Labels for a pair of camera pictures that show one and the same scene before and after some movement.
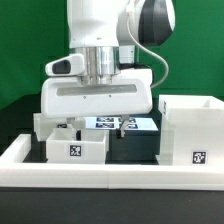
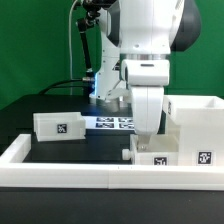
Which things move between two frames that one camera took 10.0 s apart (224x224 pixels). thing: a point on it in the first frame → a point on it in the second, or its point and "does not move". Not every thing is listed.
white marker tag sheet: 115,123 does not move
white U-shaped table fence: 16,173 does not move
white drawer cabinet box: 191,130 does not move
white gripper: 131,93 → 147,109
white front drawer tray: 62,146 → 163,151
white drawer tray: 43,125 does not move
